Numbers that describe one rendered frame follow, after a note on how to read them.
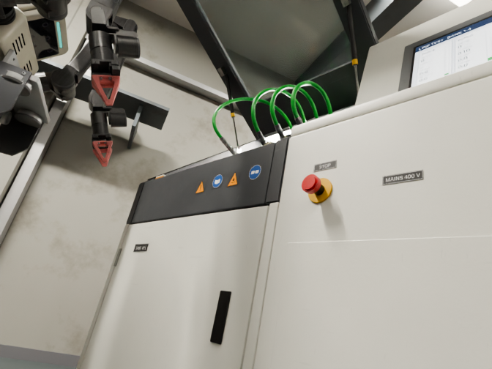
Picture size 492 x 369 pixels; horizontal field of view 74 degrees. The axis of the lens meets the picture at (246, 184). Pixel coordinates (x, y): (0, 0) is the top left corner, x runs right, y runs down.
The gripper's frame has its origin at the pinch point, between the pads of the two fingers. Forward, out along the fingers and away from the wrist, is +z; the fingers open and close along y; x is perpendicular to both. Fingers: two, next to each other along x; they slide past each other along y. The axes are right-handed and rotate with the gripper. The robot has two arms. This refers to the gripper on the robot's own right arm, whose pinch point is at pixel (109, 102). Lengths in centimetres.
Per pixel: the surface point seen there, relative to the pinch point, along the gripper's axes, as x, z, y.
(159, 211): -12.3, 25.5, 22.1
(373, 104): -43, 24, -41
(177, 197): -16.7, 23.5, 14.8
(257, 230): -24, 41, -18
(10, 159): 60, -75, 220
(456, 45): -87, 4, -36
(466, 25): -93, -2, -38
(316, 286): -25, 53, -33
